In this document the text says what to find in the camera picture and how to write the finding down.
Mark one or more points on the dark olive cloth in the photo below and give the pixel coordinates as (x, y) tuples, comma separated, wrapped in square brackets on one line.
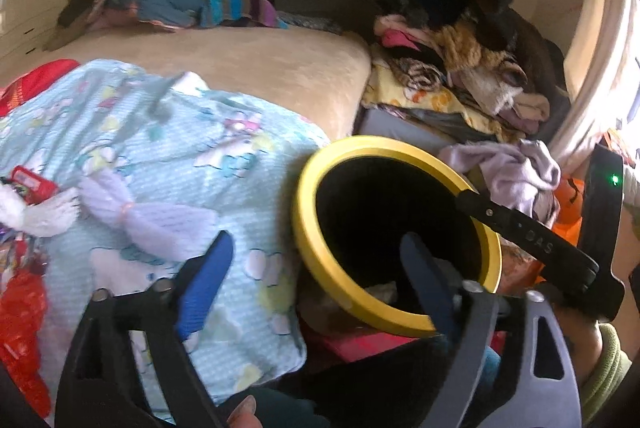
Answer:
[(80, 8)]

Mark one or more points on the red packet with black label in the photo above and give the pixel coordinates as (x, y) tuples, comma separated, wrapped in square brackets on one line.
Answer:
[(32, 183)]

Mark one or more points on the yellow-rimmed black bin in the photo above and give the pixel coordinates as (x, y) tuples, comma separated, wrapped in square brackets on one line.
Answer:
[(320, 258)]

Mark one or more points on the beige bed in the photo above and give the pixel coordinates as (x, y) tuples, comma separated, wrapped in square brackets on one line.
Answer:
[(250, 68)]

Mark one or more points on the pile of clothes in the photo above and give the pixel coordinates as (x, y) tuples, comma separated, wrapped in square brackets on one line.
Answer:
[(450, 33)]

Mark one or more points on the person's right hand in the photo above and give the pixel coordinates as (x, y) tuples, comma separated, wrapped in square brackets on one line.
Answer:
[(577, 338)]

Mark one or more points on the striped colourful cloth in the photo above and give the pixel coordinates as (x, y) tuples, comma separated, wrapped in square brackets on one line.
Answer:
[(235, 3)]

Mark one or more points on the person's left hand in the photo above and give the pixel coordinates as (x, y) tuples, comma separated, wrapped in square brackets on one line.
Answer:
[(242, 410)]

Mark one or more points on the cream curtain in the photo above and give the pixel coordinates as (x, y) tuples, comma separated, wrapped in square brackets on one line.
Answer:
[(600, 33)]

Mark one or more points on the pink box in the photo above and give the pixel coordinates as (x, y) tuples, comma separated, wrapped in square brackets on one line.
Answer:
[(360, 345)]

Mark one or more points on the white lilac bagged item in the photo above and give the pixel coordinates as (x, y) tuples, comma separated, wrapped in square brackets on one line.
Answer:
[(150, 220)]

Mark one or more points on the lavender cloth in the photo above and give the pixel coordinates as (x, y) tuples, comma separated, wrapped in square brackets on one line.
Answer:
[(505, 168)]

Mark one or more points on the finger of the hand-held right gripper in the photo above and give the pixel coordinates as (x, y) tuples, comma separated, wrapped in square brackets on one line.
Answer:
[(520, 233)]

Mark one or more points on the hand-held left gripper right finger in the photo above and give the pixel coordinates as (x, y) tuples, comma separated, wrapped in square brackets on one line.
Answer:
[(425, 283)]

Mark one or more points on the red plastic bag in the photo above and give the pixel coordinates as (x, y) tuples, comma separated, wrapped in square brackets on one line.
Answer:
[(20, 318)]

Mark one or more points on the red cloth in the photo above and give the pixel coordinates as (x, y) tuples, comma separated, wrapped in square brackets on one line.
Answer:
[(40, 80)]

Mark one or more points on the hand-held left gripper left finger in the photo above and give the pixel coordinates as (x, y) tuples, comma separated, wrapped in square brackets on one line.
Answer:
[(205, 288)]

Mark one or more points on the light blue printed blanket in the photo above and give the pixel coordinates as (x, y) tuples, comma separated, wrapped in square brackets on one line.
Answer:
[(200, 148)]

